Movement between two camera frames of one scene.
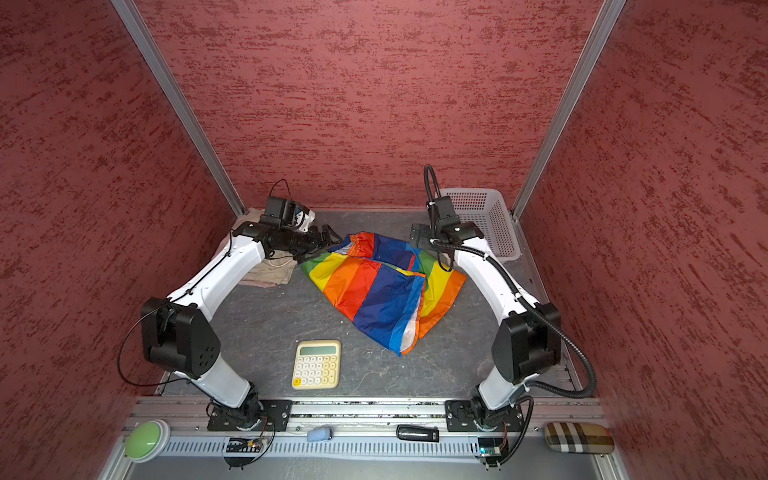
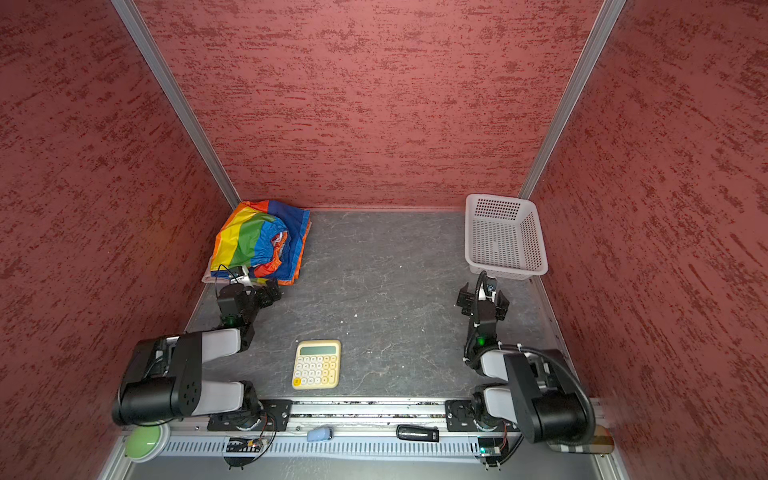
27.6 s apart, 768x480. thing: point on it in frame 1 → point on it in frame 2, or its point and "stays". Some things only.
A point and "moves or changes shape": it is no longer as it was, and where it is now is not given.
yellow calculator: (317, 364) stays
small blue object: (319, 434) stays
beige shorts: (275, 270) moves or changes shape
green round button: (147, 441) stays
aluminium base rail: (367, 439) stays
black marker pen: (417, 432) stays
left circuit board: (244, 445) stays
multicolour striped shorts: (389, 290) moves or changes shape
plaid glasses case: (580, 438) stays
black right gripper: (425, 237) → (465, 300)
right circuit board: (490, 446) stays
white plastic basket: (485, 208) moves or changes shape
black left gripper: (314, 246) → (268, 300)
